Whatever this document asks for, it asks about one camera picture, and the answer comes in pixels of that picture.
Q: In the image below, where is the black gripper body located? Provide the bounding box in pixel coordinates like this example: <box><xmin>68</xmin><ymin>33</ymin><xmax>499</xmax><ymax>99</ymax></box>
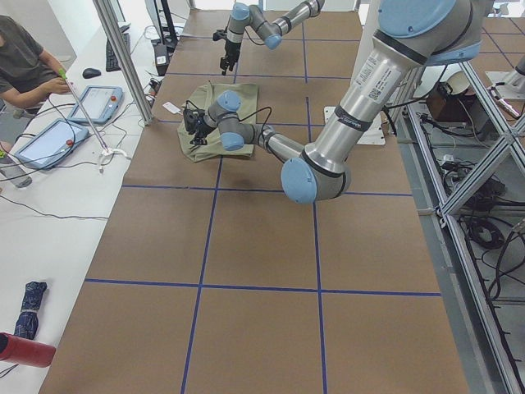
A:
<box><xmin>183</xmin><ymin>108</ymin><xmax>210</xmax><ymax>144</ymax></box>
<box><xmin>212</xmin><ymin>30</ymin><xmax>242</xmax><ymax>68</ymax></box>

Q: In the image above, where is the green long-sleeve shirt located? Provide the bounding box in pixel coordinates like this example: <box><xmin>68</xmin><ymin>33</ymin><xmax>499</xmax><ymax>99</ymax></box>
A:
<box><xmin>177</xmin><ymin>81</ymin><xmax>258</xmax><ymax>163</ymax></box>

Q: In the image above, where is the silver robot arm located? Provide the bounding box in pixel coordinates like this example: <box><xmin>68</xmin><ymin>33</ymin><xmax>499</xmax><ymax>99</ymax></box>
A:
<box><xmin>212</xmin><ymin>0</ymin><xmax>325</xmax><ymax>76</ymax></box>
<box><xmin>183</xmin><ymin>0</ymin><xmax>492</xmax><ymax>204</ymax></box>

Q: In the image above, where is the white shirt price tag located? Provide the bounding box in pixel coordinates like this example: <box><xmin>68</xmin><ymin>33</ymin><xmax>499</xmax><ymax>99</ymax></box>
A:
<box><xmin>162</xmin><ymin>102</ymin><xmax>180</xmax><ymax>114</ymax></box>

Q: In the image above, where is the black box with label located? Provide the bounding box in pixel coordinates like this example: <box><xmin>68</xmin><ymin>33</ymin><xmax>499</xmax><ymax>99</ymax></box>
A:
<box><xmin>153</xmin><ymin>43</ymin><xmax>170</xmax><ymax>76</ymax></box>

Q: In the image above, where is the blue tape line crosswise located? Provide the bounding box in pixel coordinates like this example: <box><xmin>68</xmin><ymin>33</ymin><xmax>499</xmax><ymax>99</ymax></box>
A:
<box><xmin>121</xmin><ymin>184</ymin><xmax>413</xmax><ymax>197</ymax></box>

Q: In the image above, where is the black keyboard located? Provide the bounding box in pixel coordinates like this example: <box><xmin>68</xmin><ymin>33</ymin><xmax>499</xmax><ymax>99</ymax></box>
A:
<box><xmin>104</xmin><ymin>31</ymin><xmax>132</xmax><ymax>73</ymax></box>

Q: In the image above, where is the black computer mouse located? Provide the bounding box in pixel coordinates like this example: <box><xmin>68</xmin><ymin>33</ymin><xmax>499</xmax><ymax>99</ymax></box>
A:
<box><xmin>82</xmin><ymin>67</ymin><xmax>102</xmax><ymax>79</ymax></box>

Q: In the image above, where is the lower teach pendant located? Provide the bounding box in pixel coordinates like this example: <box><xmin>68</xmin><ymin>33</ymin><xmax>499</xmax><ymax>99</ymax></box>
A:
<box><xmin>15</xmin><ymin>119</ymin><xmax>89</xmax><ymax>170</ymax></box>

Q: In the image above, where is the seated person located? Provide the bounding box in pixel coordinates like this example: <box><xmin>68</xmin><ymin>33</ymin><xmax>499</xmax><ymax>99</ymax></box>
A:
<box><xmin>1</xmin><ymin>16</ymin><xmax>70</xmax><ymax>109</ymax></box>

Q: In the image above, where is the red bottle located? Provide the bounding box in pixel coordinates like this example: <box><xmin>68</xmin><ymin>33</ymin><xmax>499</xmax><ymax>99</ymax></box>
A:
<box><xmin>1</xmin><ymin>332</ymin><xmax>57</xmax><ymax>368</ymax></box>

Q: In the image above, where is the aluminium frame post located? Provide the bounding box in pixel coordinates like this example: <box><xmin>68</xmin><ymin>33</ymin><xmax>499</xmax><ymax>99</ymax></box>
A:
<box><xmin>93</xmin><ymin>0</ymin><xmax>153</xmax><ymax>126</ymax></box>

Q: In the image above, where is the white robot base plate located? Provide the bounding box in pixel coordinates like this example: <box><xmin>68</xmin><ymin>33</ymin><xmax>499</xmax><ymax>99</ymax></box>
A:
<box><xmin>356</xmin><ymin>115</ymin><xmax>386</xmax><ymax>145</ymax></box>

